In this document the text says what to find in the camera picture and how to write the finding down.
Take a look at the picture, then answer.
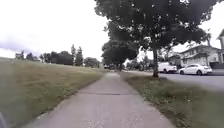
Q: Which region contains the distant group of trees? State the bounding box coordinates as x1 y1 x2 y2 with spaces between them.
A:
14 44 101 69

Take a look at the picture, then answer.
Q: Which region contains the grey concrete pavement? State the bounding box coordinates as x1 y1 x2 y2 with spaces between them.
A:
19 71 176 128

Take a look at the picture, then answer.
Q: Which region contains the white van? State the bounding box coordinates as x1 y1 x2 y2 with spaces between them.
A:
157 61 179 75

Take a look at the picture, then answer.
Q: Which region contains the grass verge strip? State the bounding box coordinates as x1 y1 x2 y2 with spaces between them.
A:
119 71 224 128

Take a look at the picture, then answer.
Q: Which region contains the grey asphalt road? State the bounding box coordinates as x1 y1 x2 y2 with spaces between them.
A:
126 69 224 93

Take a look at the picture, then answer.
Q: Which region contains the wide grass field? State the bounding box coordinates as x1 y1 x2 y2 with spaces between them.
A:
0 57 108 128

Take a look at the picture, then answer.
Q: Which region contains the pale house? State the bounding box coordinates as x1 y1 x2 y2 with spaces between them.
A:
179 44 222 68

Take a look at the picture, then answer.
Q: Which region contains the dark leafy tree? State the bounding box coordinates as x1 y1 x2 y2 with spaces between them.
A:
100 21 140 72

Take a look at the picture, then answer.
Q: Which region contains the white car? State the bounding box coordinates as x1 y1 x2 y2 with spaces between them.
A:
178 63 214 77

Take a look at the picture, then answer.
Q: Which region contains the large leafy tree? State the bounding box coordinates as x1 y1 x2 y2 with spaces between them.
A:
94 0 222 79

